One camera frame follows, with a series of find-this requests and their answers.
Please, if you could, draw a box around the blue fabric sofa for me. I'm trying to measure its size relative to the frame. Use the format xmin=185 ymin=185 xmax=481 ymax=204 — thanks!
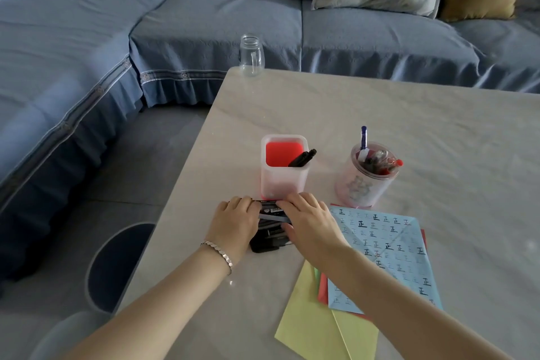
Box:
xmin=0 ymin=0 xmax=540 ymax=286

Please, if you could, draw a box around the person's right forearm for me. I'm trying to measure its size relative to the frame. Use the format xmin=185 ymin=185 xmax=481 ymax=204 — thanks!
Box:
xmin=305 ymin=246 xmax=514 ymax=360

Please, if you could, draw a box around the white square pen holder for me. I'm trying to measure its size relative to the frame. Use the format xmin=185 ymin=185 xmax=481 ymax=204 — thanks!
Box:
xmin=260 ymin=134 xmax=312 ymax=201

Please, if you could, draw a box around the blue printed paper sheet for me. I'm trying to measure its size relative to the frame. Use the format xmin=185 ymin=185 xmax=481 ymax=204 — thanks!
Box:
xmin=328 ymin=204 xmax=444 ymax=315

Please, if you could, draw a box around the red paper sheet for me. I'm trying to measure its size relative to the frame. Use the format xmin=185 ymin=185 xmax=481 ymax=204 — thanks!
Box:
xmin=317 ymin=204 xmax=428 ymax=322

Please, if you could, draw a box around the person's left hand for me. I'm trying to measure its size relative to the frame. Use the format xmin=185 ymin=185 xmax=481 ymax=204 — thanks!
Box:
xmin=205 ymin=196 xmax=263 ymax=266

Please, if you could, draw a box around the person's right hand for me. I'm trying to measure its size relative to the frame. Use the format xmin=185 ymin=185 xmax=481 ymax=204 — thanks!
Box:
xmin=276 ymin=192 xmax=351 ymax=264

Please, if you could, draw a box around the person's left forearm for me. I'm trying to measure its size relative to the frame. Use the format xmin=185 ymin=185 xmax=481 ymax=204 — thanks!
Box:
xmin=63 ymin=244 xmax=233 ymax=360

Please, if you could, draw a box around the yellow paper sheet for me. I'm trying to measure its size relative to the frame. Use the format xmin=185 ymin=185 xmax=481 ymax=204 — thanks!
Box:
xmin=274 ymin=260 xmax=380 ymax=360

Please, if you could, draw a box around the clear round pen holder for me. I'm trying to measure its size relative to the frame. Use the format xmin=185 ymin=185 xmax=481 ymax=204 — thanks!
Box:
xmin=335 ymin=142 xmax=401 ymax=210

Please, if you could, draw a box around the bundle of black pens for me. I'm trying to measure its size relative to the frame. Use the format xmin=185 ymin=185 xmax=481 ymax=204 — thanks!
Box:
xmin=227 ymin=199 xmax=296 ymax=254

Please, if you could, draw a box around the silver chain bracelet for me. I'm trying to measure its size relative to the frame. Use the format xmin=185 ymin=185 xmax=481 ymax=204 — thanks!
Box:
xmin=200 ymin=241 xmax=233 ymax=276

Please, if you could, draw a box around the round grey stool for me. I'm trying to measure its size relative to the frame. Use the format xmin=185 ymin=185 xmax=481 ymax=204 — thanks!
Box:
xmin=84 ymin=222 xmax=157 ymax=314

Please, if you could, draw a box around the black marker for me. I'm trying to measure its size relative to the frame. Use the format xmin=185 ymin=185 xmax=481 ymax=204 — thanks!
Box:
xmin=288 ymin=149 xmax=317 ymax=168

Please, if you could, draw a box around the clear glass jar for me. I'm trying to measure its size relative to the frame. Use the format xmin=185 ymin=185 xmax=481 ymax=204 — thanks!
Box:
xmin=239 ymin=34 xmax=266 ymax=77

